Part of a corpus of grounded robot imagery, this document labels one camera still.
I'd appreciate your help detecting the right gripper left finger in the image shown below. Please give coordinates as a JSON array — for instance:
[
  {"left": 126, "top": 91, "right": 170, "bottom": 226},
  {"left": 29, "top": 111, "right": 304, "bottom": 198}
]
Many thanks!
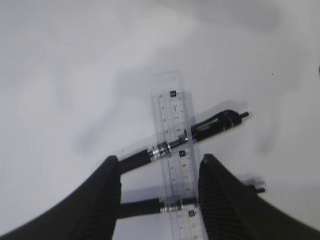
[{"left": 1, "top": 155, "right": 122, "bottom": 240}]

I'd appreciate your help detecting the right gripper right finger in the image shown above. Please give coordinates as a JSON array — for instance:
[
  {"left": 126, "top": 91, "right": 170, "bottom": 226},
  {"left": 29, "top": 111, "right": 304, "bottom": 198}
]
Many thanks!
[{"left": 198, "top": 153, "right": 320, "bottom": 240}]

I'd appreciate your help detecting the black pen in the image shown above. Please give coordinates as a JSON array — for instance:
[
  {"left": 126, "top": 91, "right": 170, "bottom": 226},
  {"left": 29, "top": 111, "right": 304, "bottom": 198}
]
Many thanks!
[
  {"left": 116, "top": 179, "right": 266, "bottom": 221},
  {"left": 119, "top": 109, "right": 250, "bottom": 175}
]

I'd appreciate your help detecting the clear plastic ruler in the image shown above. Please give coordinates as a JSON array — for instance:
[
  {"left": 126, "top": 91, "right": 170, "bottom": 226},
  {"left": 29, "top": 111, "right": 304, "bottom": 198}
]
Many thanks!
[{"left": 151, "top": 71, "right": 208, "bottom": 240}]

